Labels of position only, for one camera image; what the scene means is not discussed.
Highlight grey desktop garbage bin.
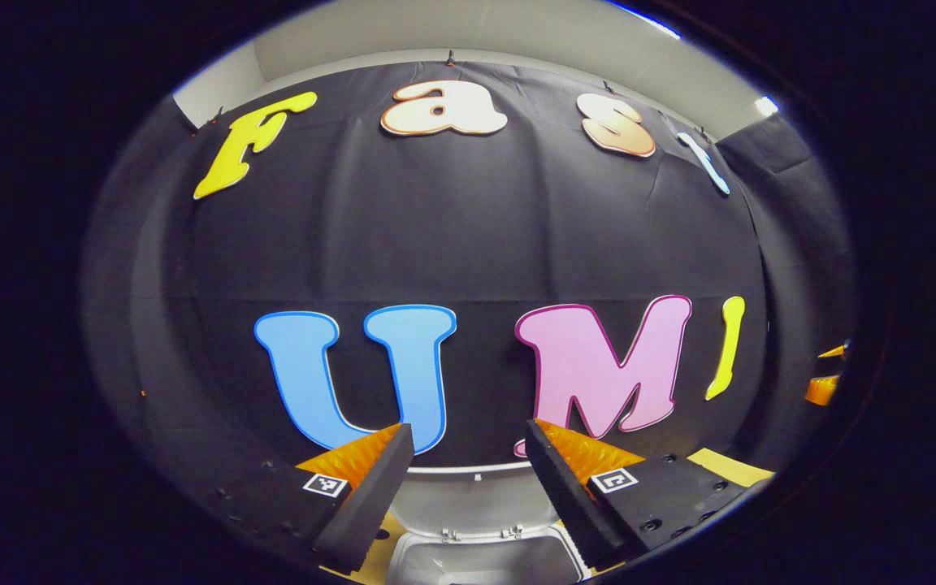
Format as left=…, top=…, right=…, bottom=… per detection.
left=387, top=463, right=591, bottom=585

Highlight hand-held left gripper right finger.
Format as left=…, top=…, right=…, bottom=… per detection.
left=525, top=418, right=761, bottom=570

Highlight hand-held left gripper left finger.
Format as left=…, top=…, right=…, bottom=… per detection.
left=208, top=422, right=416, bottom=574

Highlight black backdrop cloth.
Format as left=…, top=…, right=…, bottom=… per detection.
left=82, top=61, right=855, bottom=521

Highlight wooden desktop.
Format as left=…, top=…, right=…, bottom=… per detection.
left=318, top=447, right=776, bottom=585

